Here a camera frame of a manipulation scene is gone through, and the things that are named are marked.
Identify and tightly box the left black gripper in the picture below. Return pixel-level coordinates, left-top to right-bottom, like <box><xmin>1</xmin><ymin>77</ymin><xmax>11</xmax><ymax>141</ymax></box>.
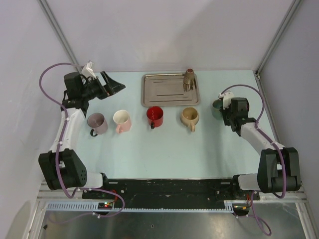
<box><xmin>80</xmin><ymin>72</ymin><xmax>125</xmax><ymax>101</ymax></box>

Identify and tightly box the green ceramic mug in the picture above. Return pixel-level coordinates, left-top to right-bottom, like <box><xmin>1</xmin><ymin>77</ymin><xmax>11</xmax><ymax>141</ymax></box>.
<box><xmin>211</xmin><ymin>99</ymin><xmax>223</xmax><ymax>120</ymax></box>

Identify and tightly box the pink ceramic mug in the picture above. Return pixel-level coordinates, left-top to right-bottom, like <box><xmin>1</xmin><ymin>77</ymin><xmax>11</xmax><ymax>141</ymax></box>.
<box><xmin>113</xmin><ymin>110</ymin><xmax>132</xmax><ymax>134</ymax></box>

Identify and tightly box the beige ceramic mug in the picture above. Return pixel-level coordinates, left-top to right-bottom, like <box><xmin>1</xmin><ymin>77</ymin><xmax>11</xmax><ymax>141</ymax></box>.
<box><xmin>180</xmin><ymin>107</ymin><xmax>199</xmax><ymax>132</ymax></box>

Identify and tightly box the mauve ceramic cup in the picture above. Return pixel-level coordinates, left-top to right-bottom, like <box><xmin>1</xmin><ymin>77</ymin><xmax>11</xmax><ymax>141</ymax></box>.
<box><xmin>87</xmin><ymin>113</ymin><xmax>108</xmax><ymax>137</ymax></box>

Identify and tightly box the red ceramic mug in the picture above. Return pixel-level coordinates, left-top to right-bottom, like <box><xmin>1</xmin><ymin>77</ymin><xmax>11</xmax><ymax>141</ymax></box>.
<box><xmin>146</xmin><ymin>106</ymin><xmax>163</xmax><ymax>129</ymax></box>

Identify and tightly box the brown ceramic cup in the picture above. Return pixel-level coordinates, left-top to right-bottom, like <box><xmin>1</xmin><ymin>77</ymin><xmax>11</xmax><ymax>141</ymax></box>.
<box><xmin>183</xmin><ymin>68</ymin><xmax>195</xmax><ymax>92</ymax></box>

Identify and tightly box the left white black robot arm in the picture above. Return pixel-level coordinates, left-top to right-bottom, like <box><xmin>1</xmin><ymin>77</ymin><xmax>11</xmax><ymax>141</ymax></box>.
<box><xmin>38</xmin><ymin>71</ymin><xmax>126</xmax><ymax>199</ymax></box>

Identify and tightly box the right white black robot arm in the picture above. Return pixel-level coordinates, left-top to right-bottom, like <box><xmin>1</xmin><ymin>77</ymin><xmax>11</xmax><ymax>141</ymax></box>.
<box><xmin>219</xmin><ymin>96</ymin><xmax>301</xmax><ymax>200</ymax></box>

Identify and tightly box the metal serving tray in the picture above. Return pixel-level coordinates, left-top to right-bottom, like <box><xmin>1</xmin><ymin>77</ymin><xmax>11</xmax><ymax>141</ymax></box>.
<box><xmin>141</xmin><ymin>73</ymin><xmax>200</xmax><ymax>107</ymax></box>

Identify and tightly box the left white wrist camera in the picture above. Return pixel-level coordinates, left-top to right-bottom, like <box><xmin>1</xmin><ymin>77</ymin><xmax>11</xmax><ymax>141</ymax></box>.
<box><xmin>81</xmin><ymin>61</ymin><xmax>96</xmax><ymax>79</ymax></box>

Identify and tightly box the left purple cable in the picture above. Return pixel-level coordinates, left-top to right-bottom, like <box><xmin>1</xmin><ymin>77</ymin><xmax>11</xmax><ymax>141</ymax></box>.
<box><xmin>39</xmin><ymin>62</ymin><xmax>125</xmax><ymax>225</ymax></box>

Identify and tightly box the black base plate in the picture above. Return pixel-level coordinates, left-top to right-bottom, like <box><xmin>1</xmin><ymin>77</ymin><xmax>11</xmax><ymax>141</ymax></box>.
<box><xmin>82</xmin><ymin>179</ymin><xmax>260</xmax><ymax>210</ymax></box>

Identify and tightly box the left aluminium frame post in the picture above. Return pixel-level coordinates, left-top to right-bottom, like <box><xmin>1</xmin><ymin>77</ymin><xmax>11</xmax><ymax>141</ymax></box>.
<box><xmin>37</xmin><ymin>0</ymin><xmax>81</xmax><ymax>73</ymax></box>

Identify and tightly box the aluminium frame post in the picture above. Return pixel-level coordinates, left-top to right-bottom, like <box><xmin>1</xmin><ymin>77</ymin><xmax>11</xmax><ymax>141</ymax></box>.
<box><xmin>255</xmin><ymin>0</ymin><xmax>304</xmax><ymax>76</ymax></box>
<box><xmin>37</xmin><ymin>0</ymin><xmax>81</xmax><ymax>73</ymax></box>

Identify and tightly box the grey slotted cable duct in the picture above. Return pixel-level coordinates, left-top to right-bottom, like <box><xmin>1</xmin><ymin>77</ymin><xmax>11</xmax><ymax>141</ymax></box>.
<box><xmin>46</xmin><ymin>200</ymin><xmax>236</xmax><ymax>214</ymax></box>

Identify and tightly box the right aluminium frame post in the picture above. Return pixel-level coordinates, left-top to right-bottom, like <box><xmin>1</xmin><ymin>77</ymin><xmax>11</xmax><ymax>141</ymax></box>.
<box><xmin>255</xmin><ymin>0</ymin><xmax>304</xmax><ymax>76</ymax></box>

